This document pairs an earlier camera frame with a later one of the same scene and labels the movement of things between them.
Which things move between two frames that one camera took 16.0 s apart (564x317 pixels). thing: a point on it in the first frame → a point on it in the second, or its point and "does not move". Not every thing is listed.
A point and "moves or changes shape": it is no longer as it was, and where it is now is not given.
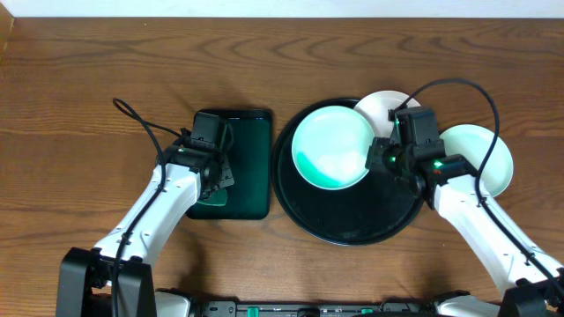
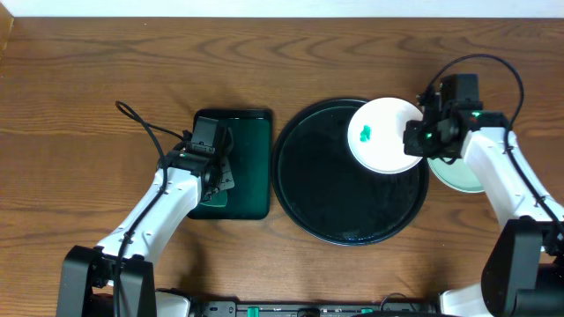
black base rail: (389, 307) does not move
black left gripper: (224, 177) does not move
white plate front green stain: (329, 147) moves or changes shape
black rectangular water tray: (249, 155) does not move
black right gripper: (377, 151) → (411, 143)
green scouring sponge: (218, 198) does not move
